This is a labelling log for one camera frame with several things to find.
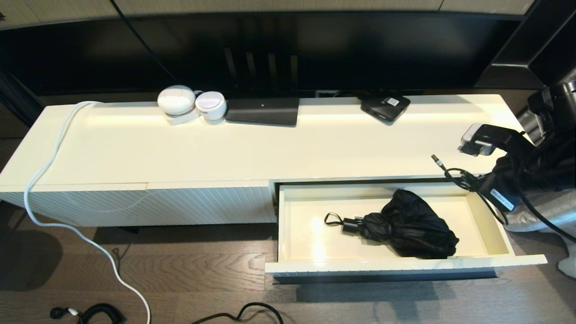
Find short black looped cable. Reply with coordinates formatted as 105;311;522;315
431;154;509;225

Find black umbrella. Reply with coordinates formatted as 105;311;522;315
324;189;459;260

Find white fluted drawer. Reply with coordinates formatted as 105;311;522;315
265;179;548;282

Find white long TV cabinet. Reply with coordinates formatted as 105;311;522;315
0;94;527;226

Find black set-top box white label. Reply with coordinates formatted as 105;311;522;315
360;94;411;125

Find black television screen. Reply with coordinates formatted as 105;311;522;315
0;10;525;97

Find black flat router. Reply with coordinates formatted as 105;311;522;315
225;98;300;127

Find small white round device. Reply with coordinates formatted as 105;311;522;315
195;92;227;121

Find white flat device base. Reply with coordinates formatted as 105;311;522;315
165;110;201;126

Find large white round device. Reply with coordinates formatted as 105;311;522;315
157;85;197;116

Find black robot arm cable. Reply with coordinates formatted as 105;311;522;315
513;157;576;243

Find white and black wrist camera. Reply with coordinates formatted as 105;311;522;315
458;123;535;157

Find black wall shelf unit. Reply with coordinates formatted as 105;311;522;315
472;0;576;90

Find black floor cable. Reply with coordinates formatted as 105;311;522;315
191;302;284;324

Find black coiled cable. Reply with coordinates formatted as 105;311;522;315
50;303;126;324

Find thin black wall cable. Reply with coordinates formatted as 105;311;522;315
110;0;178;84

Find white power cable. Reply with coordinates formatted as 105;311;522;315
24;101;152;324

